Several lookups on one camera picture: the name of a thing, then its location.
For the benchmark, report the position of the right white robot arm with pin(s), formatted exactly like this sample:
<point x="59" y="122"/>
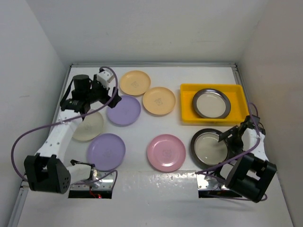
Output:
<point x="251" y="175"/>

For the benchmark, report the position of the far orange plate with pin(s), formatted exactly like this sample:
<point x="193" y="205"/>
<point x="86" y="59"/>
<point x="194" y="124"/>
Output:
<point x="135" y="83"/>

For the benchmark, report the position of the pink plate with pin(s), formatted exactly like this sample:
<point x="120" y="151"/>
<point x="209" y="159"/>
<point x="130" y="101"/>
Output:
<point x="166" y="153"/>

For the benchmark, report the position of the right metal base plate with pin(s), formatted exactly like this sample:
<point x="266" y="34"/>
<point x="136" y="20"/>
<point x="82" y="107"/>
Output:
<point x="211" y="182"/>

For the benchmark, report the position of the yellow plastic bin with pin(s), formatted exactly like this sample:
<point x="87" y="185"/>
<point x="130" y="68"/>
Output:
<point x="239" y="108"/>

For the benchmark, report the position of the near orange plate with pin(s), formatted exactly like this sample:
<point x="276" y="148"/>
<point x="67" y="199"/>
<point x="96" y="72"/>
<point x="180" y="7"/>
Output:
<point x="159" y="100"/>

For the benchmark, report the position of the orange plate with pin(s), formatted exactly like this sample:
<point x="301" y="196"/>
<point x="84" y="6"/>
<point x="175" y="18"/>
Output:
<point x="159" y="100"/>
<point x="135" y="83"/>

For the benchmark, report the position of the metal base plate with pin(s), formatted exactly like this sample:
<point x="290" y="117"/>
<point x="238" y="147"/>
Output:
<point x="211" y="182"/>
<point x="99" y="180"/>

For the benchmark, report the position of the purple plate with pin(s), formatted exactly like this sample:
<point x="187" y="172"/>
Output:
<point x="126" y="112"/>
<point x="106" y="151"/>

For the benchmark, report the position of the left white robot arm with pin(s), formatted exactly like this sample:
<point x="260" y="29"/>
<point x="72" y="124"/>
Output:
<point x="45" y="170"/>

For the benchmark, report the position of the cream white plate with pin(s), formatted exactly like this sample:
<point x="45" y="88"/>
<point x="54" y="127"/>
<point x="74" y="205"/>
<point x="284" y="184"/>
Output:
<point x="89" y="128"/>

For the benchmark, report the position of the steel rimmed plate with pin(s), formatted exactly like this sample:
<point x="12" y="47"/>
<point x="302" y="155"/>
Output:
<point x="211" y="103"/>
<point x="206" y="150"/>

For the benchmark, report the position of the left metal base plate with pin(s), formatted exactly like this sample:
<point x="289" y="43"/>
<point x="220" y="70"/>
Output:
<point x="99" y="180"/>

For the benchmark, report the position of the far purple plate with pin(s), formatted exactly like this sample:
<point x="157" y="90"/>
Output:
<point x="126" y="112"/>

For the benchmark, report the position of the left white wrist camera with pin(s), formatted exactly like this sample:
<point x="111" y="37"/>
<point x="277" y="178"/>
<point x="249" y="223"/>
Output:
<point x="104" y="77"/>

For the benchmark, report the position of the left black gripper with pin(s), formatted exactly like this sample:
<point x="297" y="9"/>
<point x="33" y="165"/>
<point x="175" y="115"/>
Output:
<point x="96" y="82"/>

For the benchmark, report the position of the near purple plate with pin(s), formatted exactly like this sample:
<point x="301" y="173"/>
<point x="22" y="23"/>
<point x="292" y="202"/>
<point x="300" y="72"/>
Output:
<point x="106" y="151"/>

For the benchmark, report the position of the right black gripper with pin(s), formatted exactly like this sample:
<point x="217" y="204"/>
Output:
<point x="234" y="149"/>

